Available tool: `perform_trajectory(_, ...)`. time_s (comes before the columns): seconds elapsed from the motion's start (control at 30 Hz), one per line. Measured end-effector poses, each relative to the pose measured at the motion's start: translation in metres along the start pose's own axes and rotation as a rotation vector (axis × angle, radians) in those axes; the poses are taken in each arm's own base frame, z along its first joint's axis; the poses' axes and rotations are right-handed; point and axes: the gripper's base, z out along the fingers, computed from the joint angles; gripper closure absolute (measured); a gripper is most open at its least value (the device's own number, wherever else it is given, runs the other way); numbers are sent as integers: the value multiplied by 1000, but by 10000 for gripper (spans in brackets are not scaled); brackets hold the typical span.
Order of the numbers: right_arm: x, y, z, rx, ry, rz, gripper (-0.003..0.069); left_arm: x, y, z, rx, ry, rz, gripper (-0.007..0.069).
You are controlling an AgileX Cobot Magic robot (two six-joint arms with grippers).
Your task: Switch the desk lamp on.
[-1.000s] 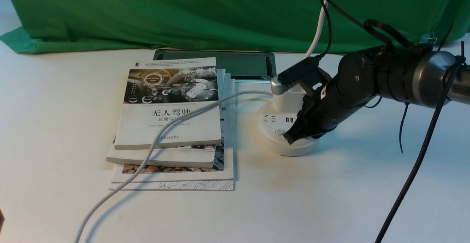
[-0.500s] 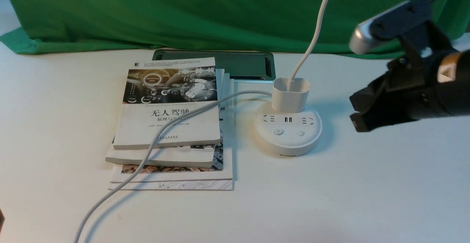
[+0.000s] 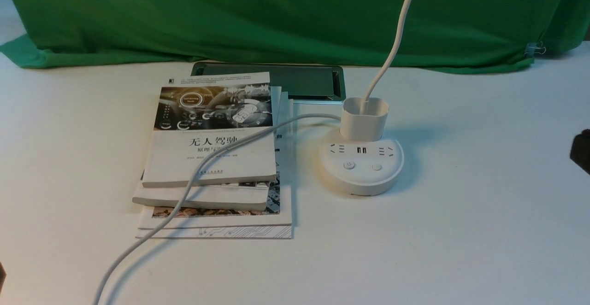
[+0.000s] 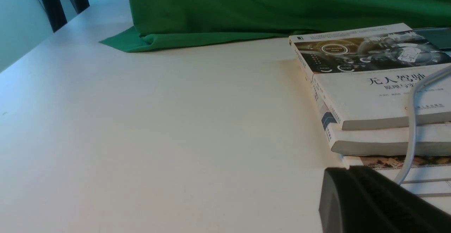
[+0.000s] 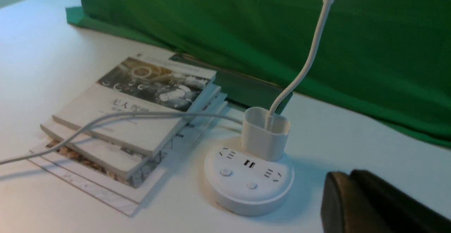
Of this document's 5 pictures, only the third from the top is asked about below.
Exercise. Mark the green backdrop cloth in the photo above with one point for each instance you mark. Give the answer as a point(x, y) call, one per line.
point(453, 36)

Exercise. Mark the top book with car cover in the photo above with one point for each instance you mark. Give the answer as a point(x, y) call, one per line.
point(212, 153)

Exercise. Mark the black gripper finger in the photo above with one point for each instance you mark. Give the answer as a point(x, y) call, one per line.
point(580, 150)

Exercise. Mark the white desk lamp with sockets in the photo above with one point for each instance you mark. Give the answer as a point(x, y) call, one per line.
point(359, 158)

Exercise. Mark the metal binder clip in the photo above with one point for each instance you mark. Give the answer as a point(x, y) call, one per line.
point(533, 49)

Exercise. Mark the bottom book circuit pattern cover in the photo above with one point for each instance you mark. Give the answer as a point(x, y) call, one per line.
point(274, 223)

